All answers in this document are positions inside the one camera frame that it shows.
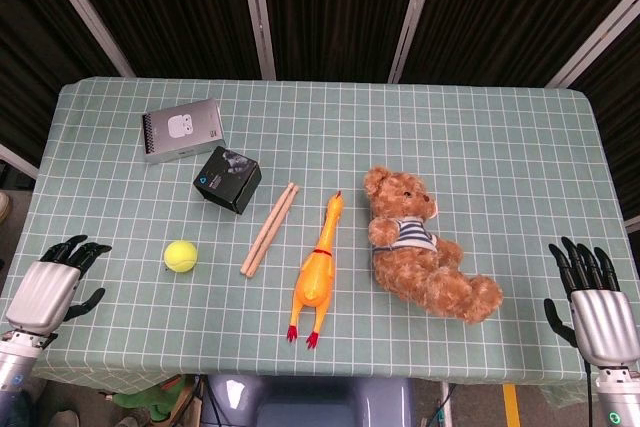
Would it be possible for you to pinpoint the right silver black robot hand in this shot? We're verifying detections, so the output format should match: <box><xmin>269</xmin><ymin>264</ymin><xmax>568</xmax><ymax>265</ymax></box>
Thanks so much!
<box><xmin>543</xmin><ymin>236</ymin><xmax>640</xmax><ymax>367</ymax></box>

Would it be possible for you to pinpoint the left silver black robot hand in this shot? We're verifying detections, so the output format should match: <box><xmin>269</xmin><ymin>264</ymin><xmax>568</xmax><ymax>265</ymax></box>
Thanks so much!
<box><xmin>5</xmin><ymin>234</ymin><xmax>113</xmax><ymax>336</ymax></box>

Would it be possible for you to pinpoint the yellow tennis ball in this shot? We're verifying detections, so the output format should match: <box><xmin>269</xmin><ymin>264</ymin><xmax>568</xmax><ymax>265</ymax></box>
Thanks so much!
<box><xmin>163</xmin><ymin>240</ymin><xmax>199</xmax><ymax>274</ymax></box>

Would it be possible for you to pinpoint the grey earbuds packaging box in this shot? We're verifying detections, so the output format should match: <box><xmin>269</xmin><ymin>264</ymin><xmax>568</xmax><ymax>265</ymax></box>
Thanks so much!
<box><xmin>141</xmin><ymin>98</ymin><xmax>226</xmax><ymax>165</ymax></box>

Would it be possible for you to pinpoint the black cube box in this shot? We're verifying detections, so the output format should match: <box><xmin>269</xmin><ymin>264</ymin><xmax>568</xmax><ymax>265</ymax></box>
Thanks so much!
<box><xmin>193</xmin><ymin>145</ymin><xmax>263</xmax><ymax>216</ymax></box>

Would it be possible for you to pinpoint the yellow floor tape strip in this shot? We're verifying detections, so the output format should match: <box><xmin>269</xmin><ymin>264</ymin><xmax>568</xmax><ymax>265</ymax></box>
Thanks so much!
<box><xmin>501</xmin><ymin>383</ymin><xmax>522</xmax><ymax>427</ymax></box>

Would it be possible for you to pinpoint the green plush toy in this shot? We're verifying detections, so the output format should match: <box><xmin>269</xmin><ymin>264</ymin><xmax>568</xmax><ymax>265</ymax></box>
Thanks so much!
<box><xmin>112</xmin><ymin>375</ymin><xmax>201</xmax><ymax>424</ymax></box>

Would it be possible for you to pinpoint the metal table leg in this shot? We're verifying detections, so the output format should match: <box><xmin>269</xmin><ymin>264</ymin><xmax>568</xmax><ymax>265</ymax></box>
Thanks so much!
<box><xmin>438</xmin><ymin>381</ymin><xmax>454</xmax><ymax>427</ymax></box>

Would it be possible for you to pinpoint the brown teddy bear striped shirt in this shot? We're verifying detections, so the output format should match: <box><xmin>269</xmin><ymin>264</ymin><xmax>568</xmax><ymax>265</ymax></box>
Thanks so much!
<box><xmin>362</xmin><ymin>165</ymin><xmax>505</xmax><ymax>325</ymax></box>

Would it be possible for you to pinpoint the wooden drumstick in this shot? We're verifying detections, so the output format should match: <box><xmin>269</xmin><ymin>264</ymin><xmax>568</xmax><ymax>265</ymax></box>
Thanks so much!
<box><xmin>246</xmin><ymin>185</ymin><xmax>300</xmax><ymax>279</ymax></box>
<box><xmin>240</xmin><ymin>182</ymin><xmax>295</xmax><ymax>276</ymax></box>

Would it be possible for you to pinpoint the yellow rubber chicken toy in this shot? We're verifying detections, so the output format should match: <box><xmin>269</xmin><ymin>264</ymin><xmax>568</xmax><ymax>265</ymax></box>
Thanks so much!
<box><xmin>286</xmin><ymin>190</ymin><xmax>347</xmax><ymax>350</ymax></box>

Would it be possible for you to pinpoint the blue-grey robot torso base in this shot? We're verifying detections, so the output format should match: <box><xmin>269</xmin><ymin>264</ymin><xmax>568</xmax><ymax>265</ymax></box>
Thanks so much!
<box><xmin>202</xmin><ymin>374</ymin><xmax>416</xmax><ymax>427</ymax></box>

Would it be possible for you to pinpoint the green checked tablecloth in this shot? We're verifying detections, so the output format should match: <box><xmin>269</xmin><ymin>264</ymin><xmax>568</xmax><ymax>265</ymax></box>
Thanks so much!
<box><xmin>0</xmin><ymin>76</ymin><xmax>640</xmax><ymax>397</ymax></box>

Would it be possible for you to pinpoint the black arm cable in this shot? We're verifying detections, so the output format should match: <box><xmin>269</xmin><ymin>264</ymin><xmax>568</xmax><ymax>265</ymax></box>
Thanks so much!
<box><xmin>585</xmin><ymin>359</ymin><xmax>597</xmax><ymax>427</ymax></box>

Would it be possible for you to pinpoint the white partition frame post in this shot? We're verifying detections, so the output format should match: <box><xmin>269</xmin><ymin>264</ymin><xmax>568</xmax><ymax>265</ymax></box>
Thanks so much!
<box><xmin>387</xmin><ymin>0</ymin><xmax>442</xmax><ymax>84</ymax></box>
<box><xmin>544</xmin><ymin>0</ymin><xmax>640</xmax><ymax>90</ymax></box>
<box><xmin>237</xmin><ymin>0</ymin><xmax>277</xmax><ymax>81</ymax></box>
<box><xmin>0</xmin><ymin>143</ymin><xmax>40</xmax><ymax>181</ymax></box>
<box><xmin>32</xmin><ymin>0</ymin><xmax>137</xmax><ymax>79</ymax></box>

